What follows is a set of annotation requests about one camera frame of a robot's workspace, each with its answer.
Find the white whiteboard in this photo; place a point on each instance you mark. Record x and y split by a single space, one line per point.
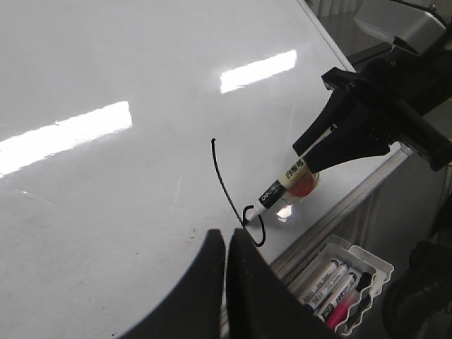
128 130

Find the white marker in tray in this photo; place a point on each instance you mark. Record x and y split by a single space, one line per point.
316 280
328 286
336 296

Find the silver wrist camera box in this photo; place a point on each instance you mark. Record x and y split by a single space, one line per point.
409 27

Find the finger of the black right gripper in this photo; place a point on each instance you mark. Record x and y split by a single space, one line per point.
347 143
334 112

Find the pink marker in tray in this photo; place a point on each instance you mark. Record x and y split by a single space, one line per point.
341 311

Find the white plastic marker tray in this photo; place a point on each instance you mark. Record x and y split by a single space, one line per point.
372 274

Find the black white whiteboard marker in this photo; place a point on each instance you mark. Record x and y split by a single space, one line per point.
295 183

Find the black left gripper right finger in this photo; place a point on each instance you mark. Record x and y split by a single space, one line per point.
258 304

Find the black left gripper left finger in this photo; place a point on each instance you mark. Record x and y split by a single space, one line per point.
192 308

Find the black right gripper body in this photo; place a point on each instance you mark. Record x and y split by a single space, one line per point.
396 99

